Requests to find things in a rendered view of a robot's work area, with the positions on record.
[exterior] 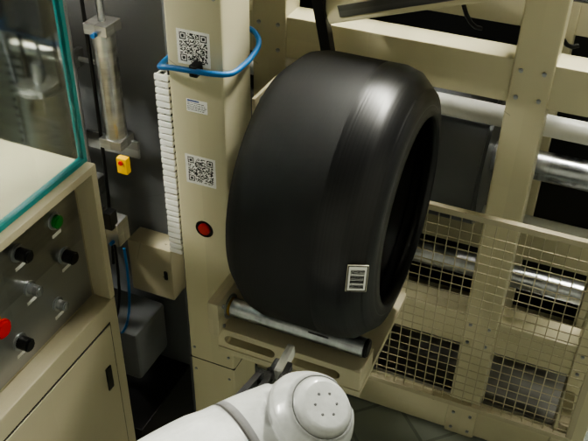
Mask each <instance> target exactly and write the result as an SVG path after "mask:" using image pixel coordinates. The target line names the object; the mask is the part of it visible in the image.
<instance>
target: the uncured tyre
mask: <svg viewBox="0 0 588 441"><path fill-rule="evenodd" d="M440 135H441V103H440V99H439V96H438V93H437V92H436V90H435V89H434V87H433V86H432V85H431V83H430V82H429V80H428V79H427V78H426V76H425V75H424V73H423V72H421V71H419V70H417V69H415V68H414V67H412V66H409V65H406V64H402V63H396V62H392V61H387V60H383V59H375V58H369V57H365V56H360V55H356V54H351V53H347V52H338V51H334V50H324V51H315V52H308V53H307V54H305V55H303V56H302V57H301V58H299V59H297V60H296V61H294V62H293V63H292V64H290V65H289V66H287V67H286V68H285V69H284V70H283V71H281V72H280V73H279V74H278V75H277V76H276V77H275V79H274V80H273V81H272V82H271V83H270V84H269V86H268V87H267V89H266V90H265V92H264V93H263V95H262V97H261V99H260V101H259V102H258V104H257V106H256V108H255V111H254V113H253V115H252V116H251V119H250V121H249V123H248V127H247V129H246V132H245V134H244V137H243V139H242V142H241V147H240V149H239V152H238V156H237V159H236V162H235V166H234V172H233V177H232V180H231V185H230V190H229V195H228V202H227V217H226V251H227V263H228V267H229V269H230V272H231V275H232V277H233V279H234V281H235V283H236V285H237V287H238V289H239V291H240V293H241V295H242V297H243V298H244V300H245V301H246V303H247V304H248V305H250V306H251V307H253V308H254V309H256V310H257V311H259V312H260V313H261V314H263V315H265V316H269V317H272V318H274V319H280V320H282V321H285V322H288V323H292V324H294V325H297V326H302V327H305V328H308V329H311V330H313V331H317V332H320V333H324V334H328V335H331V336H333V337H336V338H357V337H359V336H361V335H362V334H364V333H367V332H369V331H371V330H373V329H375V328H376V327H378V326H380V325H381V324H382V323H383V321H384V320H385V319H386V317H387V316H388V315H389V313H390V311H391V310H392V308H393V306H394V304H395V302H396V300H397V298H398V296H399V294H400V291H401V289H402V287H403V284H404V281H405V279H406V276H407V275H408V272H409V269H410V265H411V263H412V260H413V258H414V255H415V253H416V250H417V245H418V243H419V240H420V236H421V233H422V231H423V227H424V222H425V218H426V214H427V211H428V207H429V204H430V200H431V192H432V188H433V183H434V178H435V173H436V168H437V161H438V151H439V144H440ZM348 264H350V265H369V269H368V277H367V290H366V292H365V291H345V288H346V280H347V265H348Z"/></svg>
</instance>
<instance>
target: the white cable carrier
mask: <svg viewBox="0 0 588 441"><path fill-rule="evenodd" d="M164 71H166V73H164ZM154 79H155V86H157V87H155V90H156V93H157V94H156V99H157V101H156V103H157V106H158V108H157V112H158V113H159V114H157V118H158V119H161V120H158V125H159V127H158V130H159V138H162V139H160V144H162V145H161V146H160V148H161V157H162V158H161V159H162V163H163V164H162V166H163V174H164V176H163V177H164V186H165V188H164V191H165V192H166V193H165V197H166V199H165V203H166V205H165V206H166V209H167V211H166V212H167V214H168V215H167V220H168V221H167V224H168V225H169V226H168V230H169V231H168V235H169V236H170V237H169V241H170V251H171V252H174V253H177V254H180V255H182V254H183V252H184V249H183V237H182V227H181V215H180V204H179V183H178V172H177V161H176V150H175V139H174V128H173V117H172V96H171V84H170V74H169V71H168V70H159V71H158V72H156V73H154ZM166 145H167V146H166Z"/></svg>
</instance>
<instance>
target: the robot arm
mask: <svg viewBox="0 0 588 441"><path fill-rule="evenodd" d="M294 356H295V346H293V345H291V344H288V345H287V346H286V348H285V349H284V351H283V354H282V356H281V357H280V359H278V358H275V359H274V361H273V363H272V365H271V366H270V367H268V368H267V371H263V370H262V369H258V370H257V371H256V372H255V373H254V375H253V376H252V377H251V378H250V379H249V380H248V381H247V382H246V383H245V384H244V385H243V386H242V388H241V389H240V390H239V391H238V392H237V393H236V394H235V395H233V396H231V397H229V398H227V399H225V400H222V401H220V402H217V403H216V404H214V405H211V406H209V407H207V408H205V409H202V410H200V411H197V412H194V413H192V414H188V415H185V416H182V417H181V418H179V419H176V420H174V421H172V422H170V423H168V424H166V425H164V426H162V427H161V428H159V429H157V430H154V431H153V432H151V433H150V434H148V435H146V436H144V437H142V438H140V439H138V440H137V441H351V437H352V435H353V431H354V410H353V408H352V407H351V406H350V403H349V401H348V398H347V395H346V393H345V392H344V390H343V389H342V388H341V387H340V386H339V384H338V383H337V382H336V381H335V380H334V379H333V378H332V377H330V376H328V375H325V374H321V373H318V372H312V371H297V372H291V371H292V363H291V362H292V360H293V358H294ZM274 377H275V379H276V382H275V383H274V384H271V383H272V382H273V381H274Z"/></svg>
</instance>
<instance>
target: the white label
mask: <svg viewBox="0 0 588 441"><path fill-rule="evenodd" d="M368 269H369V265H350V264H348V265H347V272H346V288H345V291H365V292H366V290H367V283H368Z"/></svg>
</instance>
